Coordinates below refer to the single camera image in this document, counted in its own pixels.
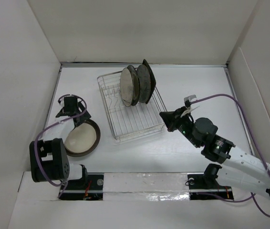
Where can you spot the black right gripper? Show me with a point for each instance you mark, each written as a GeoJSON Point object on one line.
{"type": "Point", "coordinates": [171, 119]}

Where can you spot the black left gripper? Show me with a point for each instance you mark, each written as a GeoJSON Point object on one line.
{"type": "Point", "coordinates": [83, 117]}

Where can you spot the beige plate with brown rim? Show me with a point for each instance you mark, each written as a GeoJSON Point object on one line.
{"type": "Point", "coordinates": [83, 139]}

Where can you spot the black square floral plate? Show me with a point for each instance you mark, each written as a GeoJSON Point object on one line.
{"type": "Point", "coordinates": [152, 79]}

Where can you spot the grey round deer plate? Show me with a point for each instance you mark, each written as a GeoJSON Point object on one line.
{"type": "Point", "coordinates": [145, 83]}

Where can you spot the beige plate with tree pattern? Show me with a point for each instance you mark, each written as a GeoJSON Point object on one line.
{"type": "Point", "coordinates": [127, 85]}

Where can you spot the black rimmed striped round plate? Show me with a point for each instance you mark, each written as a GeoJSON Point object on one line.
{"type": "Point", "coordinates": [136, 85]}

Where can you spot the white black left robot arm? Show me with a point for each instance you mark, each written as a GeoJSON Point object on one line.
{"type": "Point", "coordinates": [48, 156]}

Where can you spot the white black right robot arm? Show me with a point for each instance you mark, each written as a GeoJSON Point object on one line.
{"type": "Point", "coordinates": [231, 166]}

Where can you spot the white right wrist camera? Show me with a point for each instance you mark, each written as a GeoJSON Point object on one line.
{"type": "Point", "coordinates": [187, 102]}

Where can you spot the silver wire dish rack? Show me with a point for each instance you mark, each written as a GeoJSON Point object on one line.
{"type": "Point", "coordinates": [128, 123]}

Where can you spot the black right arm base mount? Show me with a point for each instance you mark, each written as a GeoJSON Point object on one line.
{"type": "Point", "coordinates": [200, 190]}

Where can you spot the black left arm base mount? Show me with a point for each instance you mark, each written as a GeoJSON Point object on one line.
{"type": "Point", "coordinates": [87, 189]}

